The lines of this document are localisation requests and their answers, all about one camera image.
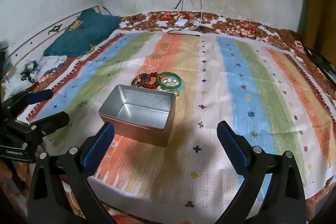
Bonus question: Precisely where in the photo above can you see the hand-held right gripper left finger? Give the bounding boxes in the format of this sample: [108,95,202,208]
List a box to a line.
[26,122,129,224]

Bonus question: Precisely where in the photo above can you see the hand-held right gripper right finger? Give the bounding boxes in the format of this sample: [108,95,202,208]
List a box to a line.
[215,120,307,224]

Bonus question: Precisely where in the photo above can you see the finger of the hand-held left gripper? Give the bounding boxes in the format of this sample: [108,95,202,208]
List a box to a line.
[14,112,70,141]
[0,89,54,119]

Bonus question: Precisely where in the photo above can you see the silver metal tin box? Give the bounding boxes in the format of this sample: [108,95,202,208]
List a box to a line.
[98,84,176,148]

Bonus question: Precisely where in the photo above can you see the colourful bead bracelet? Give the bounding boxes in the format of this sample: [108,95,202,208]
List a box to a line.
[131,72,160,90]

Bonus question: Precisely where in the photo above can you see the white crumpled cloth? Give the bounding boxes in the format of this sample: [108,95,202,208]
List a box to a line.
[5,55,69,98]

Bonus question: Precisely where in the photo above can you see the striped colourful cloth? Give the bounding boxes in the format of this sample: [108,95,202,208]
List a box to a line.
[16,30,335,214]

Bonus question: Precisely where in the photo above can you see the white headboard with gold trim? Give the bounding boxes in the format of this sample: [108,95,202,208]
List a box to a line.
[0,5,103,75]

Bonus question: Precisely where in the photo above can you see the teal green cloth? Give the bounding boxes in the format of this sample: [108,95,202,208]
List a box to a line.
[43,8,122,57]

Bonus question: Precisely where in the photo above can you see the floral brown bedsheet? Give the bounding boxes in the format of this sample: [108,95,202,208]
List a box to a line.
[0,11,336,224]

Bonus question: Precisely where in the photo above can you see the dark furniture frame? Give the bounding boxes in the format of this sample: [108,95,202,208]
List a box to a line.
[302,48,336,83]

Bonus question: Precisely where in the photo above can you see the white cable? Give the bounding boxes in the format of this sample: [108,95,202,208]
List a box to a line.
[190,0,203,30]

